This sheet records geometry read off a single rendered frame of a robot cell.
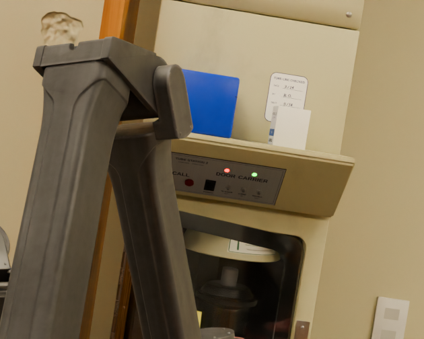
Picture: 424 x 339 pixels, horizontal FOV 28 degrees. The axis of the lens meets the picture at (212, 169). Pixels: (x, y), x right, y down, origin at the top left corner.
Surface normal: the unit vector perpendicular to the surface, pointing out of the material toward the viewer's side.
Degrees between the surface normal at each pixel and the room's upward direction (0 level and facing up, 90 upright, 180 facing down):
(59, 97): 66
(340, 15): 90
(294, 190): 135
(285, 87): 90
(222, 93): 90
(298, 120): 90
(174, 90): 77
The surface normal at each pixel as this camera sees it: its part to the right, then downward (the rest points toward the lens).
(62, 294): 0.91, -0.08
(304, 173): -0.07, 0.74
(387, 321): 0.06, 0.06
